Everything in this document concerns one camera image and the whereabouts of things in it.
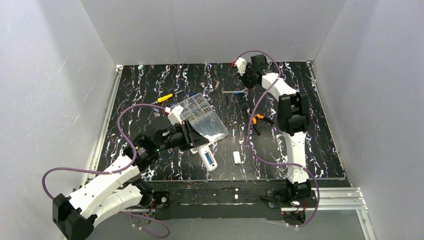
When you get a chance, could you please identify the blue battery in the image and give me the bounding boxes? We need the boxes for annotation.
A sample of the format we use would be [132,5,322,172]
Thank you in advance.
[204,152,215,166]

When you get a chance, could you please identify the white remote control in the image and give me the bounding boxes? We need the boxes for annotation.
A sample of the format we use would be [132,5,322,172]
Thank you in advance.
[196,144,218,172]

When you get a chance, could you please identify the white battery cover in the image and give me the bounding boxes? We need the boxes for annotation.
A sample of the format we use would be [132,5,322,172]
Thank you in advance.
[233,151,242,165]

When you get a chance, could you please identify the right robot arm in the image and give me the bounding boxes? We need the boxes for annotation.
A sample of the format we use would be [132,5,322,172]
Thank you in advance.
[233,54,311,202]

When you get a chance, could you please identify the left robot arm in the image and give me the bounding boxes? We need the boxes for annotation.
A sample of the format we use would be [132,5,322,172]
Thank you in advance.
[52,117,212,240]

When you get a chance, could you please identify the blue silver wrench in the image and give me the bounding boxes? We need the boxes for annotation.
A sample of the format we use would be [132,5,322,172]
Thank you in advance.
[221,89,248,95]

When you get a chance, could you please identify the clear plastic organizer box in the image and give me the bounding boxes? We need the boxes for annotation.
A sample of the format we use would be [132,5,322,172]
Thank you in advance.
[170,93,229,145]

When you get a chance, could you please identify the orange black pliers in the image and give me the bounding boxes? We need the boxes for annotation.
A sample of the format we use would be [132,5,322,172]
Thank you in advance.
[247,110,275,136]

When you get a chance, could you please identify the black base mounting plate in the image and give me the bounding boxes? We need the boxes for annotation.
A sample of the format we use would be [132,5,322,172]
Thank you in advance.
[147,179,286,220]

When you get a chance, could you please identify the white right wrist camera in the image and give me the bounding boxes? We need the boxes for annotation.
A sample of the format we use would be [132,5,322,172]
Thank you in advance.
[232,57,247,76]

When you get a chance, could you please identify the yellow handled screwdriver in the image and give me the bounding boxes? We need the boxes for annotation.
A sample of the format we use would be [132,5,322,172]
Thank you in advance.
[156,90,182,103]

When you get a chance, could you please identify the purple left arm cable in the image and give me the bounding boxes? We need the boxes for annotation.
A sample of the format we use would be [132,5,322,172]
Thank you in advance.
[41,103,171,239]

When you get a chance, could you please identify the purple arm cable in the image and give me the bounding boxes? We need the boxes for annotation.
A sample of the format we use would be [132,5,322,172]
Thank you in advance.
[41,103,171,239]
[236,50,321,229]

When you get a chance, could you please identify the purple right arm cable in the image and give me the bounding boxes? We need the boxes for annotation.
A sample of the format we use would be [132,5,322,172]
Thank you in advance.
[236,50,321,229]

